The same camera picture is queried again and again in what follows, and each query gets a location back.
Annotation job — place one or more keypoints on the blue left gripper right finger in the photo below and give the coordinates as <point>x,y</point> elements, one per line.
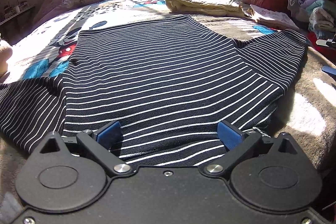
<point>231,136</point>

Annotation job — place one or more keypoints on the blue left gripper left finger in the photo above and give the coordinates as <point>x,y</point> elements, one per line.
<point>108,136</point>

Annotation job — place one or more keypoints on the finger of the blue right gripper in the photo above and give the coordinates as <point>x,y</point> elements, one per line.
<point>330,71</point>

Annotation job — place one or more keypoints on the navy white striped shirt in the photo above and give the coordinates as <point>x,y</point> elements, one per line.
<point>168,82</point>

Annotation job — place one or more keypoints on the stack of folded clothes right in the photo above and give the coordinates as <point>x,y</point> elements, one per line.
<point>319,16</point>

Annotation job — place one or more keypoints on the stack of folded clothes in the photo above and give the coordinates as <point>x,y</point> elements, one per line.
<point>6,52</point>
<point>319,16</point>

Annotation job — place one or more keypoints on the stack of folded clothes left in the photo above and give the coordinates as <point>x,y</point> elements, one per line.
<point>6,52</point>

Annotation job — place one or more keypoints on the folded white purple-print cloth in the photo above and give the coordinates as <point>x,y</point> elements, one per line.
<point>272,19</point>

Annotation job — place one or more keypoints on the folded cream quilted blanket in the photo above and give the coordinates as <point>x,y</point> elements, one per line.
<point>231,8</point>

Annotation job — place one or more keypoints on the cluttered dark side table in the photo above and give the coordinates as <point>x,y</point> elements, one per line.
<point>15,21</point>

